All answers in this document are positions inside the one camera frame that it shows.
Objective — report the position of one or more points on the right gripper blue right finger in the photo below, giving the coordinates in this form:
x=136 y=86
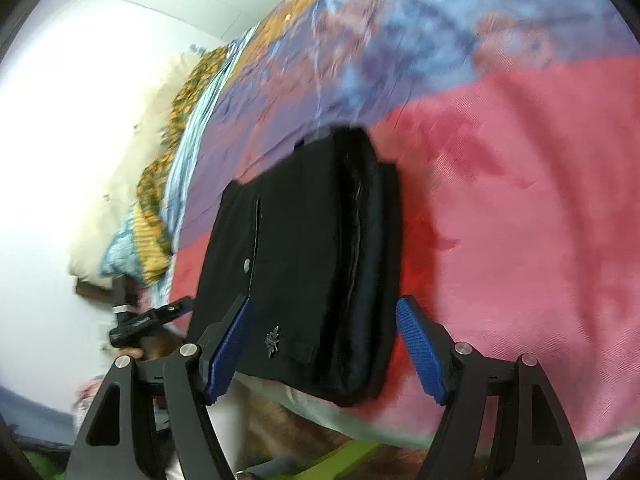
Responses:
x=532 y=438

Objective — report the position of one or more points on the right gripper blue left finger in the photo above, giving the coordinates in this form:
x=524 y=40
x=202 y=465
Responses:
x=117 y=439

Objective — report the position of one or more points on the black pants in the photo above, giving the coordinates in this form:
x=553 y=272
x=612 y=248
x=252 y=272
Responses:
x=314 y=242

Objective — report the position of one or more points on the teal floral pillow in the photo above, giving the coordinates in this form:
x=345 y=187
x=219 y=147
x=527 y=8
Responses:
x=120 y=256

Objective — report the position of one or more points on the cream padded headboard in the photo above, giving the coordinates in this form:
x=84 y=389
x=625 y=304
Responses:
x=107 y=213

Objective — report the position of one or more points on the yellow floral blanket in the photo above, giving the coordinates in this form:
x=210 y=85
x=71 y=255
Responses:
x=151 y=238

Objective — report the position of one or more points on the patterned floor rug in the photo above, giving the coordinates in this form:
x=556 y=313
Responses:
x=273 y=431

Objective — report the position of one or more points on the blue white striped sheet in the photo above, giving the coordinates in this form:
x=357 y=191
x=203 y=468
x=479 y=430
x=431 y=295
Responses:
x=181 y=170

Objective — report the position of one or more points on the colourful striped floral quilt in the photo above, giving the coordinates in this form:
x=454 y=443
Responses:
x=514 y=125

